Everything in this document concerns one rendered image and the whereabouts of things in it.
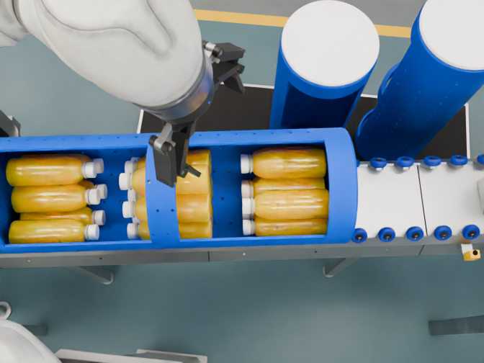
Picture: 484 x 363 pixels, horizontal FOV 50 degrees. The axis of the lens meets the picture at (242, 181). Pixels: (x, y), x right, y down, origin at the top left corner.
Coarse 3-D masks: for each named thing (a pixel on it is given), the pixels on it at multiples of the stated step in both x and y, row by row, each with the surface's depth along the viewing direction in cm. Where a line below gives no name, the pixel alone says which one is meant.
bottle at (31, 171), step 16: (16, 160) 126; (32, 160) 126; (48, 160) 126; (64, 160) 125; (80, 160) 128; (16, 176) 125; (32, 176) 125; (48, 176) 125; (64, 176) 125; (80, 176) 127
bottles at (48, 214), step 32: (96, 160) 134; (32, 192) 127; (64, 192) 127; (96, 192) 129; (128, 192) 129; (256, 192) 128; (32, 224) 126; (64, 224) 126; (96, 224) 129; (128, 224) 128; (192, 224) 126; (256, 224) 127; (288, 224) 126; (320, 224) 126
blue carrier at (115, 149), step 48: (0, 144) 120; (48, 144) 120; (96, 144) 119; (144, 144) 119; (192, 144) 119; (240, 144) 119; (288, 144) 136; (336, 144) 118; (0, 192) 130; (240, 192) 142; (336, 192) 114; (0, 240) 118; (96, 240) 133; (144, 240) 121; (192, 240) 121; (240, 240) 120; (288, 240) 121; (336, 240) 122
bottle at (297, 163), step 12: (264, 156) 126; (276, 156) 125; (288, 156) 125; (300, 156) 125; (312, 156) 125; (324, 156) 125; (252, 168) 127; (264, 168) 125; (276, 168) 125; (288, 168) 125; (300, 168) 125; (312, 168) 125; (324, 168) 125
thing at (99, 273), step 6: (78, 270) 189; (84, 270) 190; (90, 270) 195; (96, 270) 203; (102, 270) 213; (108, 270) 222; (90, 276) 205; (96, 276) 206; (102, 276) 212; (108, 276) 222; (108, 282) 228
